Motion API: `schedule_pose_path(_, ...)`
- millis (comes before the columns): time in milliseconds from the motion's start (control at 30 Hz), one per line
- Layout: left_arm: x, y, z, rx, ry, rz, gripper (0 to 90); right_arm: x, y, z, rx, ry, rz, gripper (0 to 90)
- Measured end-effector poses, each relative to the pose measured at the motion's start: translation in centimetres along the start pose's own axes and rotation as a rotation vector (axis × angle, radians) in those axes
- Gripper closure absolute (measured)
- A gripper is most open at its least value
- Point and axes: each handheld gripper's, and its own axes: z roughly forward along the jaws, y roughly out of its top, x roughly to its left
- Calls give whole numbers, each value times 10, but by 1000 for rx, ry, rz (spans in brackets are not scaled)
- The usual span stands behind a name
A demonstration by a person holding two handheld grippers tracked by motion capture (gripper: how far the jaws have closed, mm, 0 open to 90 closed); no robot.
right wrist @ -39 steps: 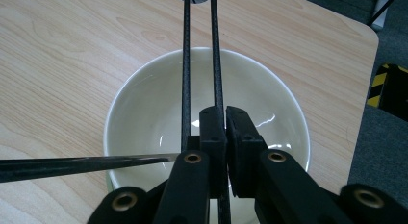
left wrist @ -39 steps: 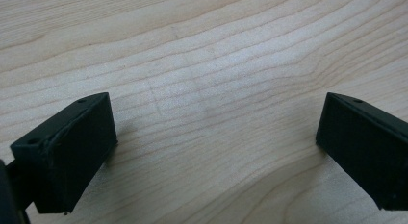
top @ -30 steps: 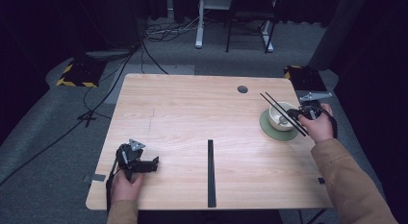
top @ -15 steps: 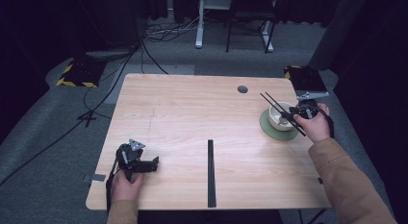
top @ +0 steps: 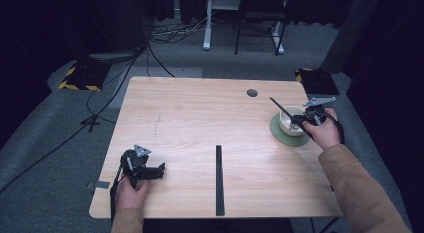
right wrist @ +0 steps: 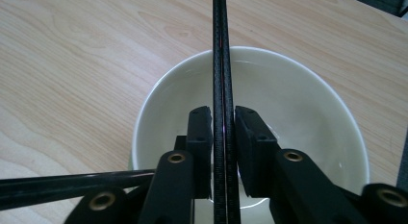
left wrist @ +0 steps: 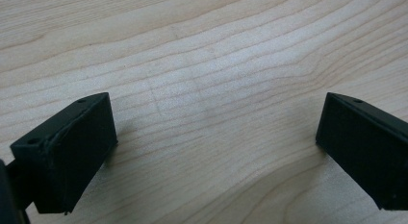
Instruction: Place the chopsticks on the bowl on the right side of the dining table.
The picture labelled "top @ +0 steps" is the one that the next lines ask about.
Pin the white desk leg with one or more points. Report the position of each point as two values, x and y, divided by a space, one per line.
278 39
208 26

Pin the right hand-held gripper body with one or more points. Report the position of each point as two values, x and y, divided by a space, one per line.
315 114

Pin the grey curtain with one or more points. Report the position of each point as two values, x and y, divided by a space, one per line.
353 29

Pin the yellow black striped base plate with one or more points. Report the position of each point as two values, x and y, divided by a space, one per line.
85 78
318 83

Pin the white ceramic bowl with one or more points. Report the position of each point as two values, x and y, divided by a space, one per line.
286 124

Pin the grey tape piece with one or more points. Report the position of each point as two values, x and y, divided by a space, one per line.
101 184

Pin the green round coaster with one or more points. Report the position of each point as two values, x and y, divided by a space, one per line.
283 138

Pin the person's right hand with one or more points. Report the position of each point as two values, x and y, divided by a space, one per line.
326 131

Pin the person's left hand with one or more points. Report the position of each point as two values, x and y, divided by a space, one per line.
130 196

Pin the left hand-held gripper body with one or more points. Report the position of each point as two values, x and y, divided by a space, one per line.
136 163

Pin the black chair frame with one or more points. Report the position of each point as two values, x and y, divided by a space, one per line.
260 16

